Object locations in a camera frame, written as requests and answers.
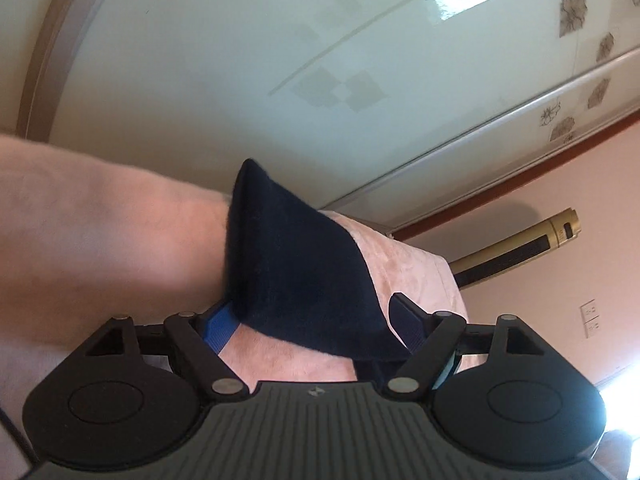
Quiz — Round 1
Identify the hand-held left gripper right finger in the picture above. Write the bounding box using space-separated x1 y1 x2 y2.
387 291 553 403

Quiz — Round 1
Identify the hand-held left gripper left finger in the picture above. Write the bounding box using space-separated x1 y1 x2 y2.
85 301 251 403

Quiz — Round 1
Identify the navy blue knit garment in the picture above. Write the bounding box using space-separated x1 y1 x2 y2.
220 158 417 397

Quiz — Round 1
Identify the gold tower air conditioner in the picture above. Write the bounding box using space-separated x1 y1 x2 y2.
449 208 583 289

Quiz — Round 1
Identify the pink fleece blanket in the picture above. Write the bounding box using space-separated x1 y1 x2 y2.
0 132 469 480

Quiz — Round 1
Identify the bright window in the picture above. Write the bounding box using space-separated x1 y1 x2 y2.
597 362 640 438

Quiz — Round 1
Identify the white glossy sliding wardrobe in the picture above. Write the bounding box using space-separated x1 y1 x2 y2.
15 0 640 233

